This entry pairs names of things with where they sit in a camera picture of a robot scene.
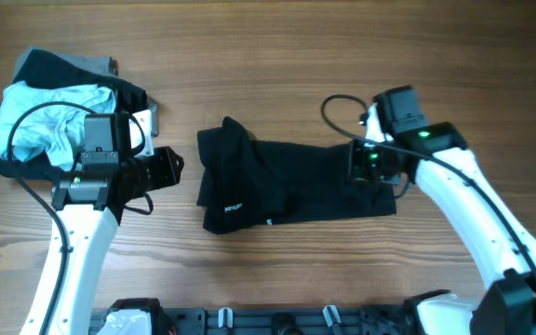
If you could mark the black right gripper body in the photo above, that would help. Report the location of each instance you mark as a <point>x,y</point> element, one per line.
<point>371,164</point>

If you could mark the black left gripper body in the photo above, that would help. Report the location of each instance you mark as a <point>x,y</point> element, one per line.
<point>153,171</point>

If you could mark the black t-shirt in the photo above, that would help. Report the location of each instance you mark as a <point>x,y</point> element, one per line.
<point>248,182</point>

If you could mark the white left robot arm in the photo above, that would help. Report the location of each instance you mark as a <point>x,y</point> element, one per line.
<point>88,206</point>

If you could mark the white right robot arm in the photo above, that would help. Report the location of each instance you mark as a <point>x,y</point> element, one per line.
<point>436,158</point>

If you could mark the light blue crumpled garment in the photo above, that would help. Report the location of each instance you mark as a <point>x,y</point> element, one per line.
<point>56,131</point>

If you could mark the grey folded garment in pile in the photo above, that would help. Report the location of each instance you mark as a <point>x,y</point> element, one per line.
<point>41,68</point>

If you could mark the black folded garment in pile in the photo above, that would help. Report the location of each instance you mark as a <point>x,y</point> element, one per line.
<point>40,68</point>

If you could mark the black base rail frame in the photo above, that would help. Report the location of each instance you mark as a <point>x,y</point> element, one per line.
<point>330,319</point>

